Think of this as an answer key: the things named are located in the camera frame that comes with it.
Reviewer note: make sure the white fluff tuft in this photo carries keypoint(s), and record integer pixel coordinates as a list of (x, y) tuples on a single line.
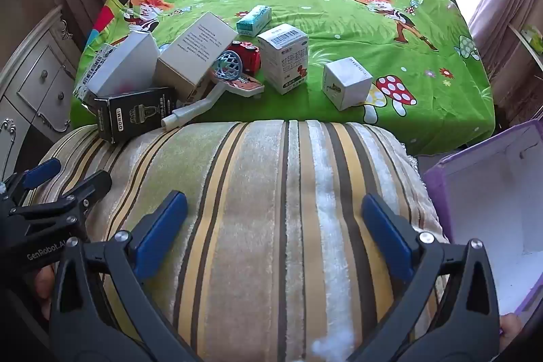
[(335, 343)]

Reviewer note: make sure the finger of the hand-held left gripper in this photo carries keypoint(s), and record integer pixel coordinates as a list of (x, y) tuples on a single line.
[(42, 171), (85, 186)]

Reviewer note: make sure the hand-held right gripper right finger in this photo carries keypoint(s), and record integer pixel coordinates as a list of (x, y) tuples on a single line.
[(388, 237)]

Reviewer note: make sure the white wall shelf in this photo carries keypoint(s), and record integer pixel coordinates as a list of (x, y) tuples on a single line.
[(524, 52)]

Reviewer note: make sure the black printed carton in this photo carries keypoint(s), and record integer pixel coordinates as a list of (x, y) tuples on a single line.
[(127, 116)]

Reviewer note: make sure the red toy car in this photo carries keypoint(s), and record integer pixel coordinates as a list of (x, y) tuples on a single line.
[(248, 54)]

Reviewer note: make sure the white box with pink inside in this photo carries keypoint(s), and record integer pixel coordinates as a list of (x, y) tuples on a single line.
[(123, 61)]

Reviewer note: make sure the mauve embroidered curtain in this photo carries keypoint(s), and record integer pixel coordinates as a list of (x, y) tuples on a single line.
[(509, 5)]

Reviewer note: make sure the green tissue box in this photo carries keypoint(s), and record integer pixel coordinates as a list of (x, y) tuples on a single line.
[(532, 36)]

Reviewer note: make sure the person's left hand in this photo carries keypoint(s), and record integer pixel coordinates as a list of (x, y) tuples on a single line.
[(42, 290)]

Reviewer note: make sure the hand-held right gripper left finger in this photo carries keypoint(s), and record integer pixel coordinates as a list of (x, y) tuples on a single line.
[(163, 237)]

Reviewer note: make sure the teal and white carton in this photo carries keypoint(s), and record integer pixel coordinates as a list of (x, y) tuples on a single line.
[(253, 20)]

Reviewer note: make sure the tall pale cardboard box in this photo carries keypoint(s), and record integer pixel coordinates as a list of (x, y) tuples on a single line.
[(195, 52)]

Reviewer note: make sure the green cartoon printed bedsheet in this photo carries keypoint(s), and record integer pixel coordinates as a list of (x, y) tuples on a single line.
[(339, 31)]

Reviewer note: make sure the white medicine box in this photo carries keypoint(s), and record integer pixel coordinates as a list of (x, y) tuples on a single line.
[(282, 61)]

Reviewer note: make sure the toy basketball hoop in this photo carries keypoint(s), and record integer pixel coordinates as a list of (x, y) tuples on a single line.
[(191, 109)]

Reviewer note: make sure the purple cardboard storage box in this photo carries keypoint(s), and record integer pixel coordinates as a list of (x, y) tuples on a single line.
[(488, 218)]

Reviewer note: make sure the cream carved dresser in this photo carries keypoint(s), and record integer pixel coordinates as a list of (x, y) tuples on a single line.
[(38, 78)]

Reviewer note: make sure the white box with barcode labels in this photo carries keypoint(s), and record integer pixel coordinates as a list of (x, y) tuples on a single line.
[(95, 65)]

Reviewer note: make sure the white cube box green print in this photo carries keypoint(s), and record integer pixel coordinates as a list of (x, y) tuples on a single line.
[(345, 84)]

